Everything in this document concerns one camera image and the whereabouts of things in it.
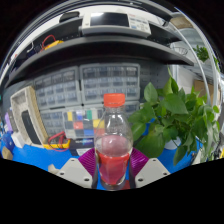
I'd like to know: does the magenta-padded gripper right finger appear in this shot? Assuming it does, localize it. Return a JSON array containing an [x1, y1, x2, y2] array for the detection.
[[128, 148, 171, 189]]

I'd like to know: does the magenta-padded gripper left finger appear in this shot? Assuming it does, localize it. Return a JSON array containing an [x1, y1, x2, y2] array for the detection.
[[54, 147, 100, 189]]

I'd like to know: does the clear bottle with red cap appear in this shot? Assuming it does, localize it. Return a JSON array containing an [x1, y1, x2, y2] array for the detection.
[[94, 93, 134, 191]]

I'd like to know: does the black box with white label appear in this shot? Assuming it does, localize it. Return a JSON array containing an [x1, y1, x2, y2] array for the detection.
[[68, 137, 96, 157]]

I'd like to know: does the yellow multimeter with red leads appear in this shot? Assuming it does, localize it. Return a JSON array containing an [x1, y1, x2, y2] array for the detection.
[[43, 130, 72, 152]]

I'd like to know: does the organizer with colourful drawers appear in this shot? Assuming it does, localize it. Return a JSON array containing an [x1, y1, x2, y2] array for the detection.
[[63, 108, 105, 139]]

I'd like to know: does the green potted plant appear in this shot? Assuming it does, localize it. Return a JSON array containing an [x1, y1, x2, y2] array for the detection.
[[128, 68, 221, 167]]

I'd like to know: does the black speaker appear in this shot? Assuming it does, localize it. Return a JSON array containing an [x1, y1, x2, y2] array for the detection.
[[21, 109, 43, 145]]

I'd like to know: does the brown cardboard box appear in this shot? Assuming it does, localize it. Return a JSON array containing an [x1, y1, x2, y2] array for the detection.
[[1, 146, 14, 161]]

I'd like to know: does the blue box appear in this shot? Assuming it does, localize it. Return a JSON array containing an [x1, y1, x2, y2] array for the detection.
[[1, 131, 16, 153]]

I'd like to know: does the purple bag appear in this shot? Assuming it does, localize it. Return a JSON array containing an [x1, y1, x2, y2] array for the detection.
[[4, 112, 14, 134]]

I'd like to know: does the white perforated crate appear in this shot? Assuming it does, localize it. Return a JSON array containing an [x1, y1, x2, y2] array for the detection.
[[9, 85, 50, 148]]

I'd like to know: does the white metal rack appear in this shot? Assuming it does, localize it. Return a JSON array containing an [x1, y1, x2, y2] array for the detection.
[[173, 13, 224, 111]]

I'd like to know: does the black wall shelf unit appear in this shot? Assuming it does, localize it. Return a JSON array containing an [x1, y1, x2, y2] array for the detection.
[[4, 11, 195, 89]]

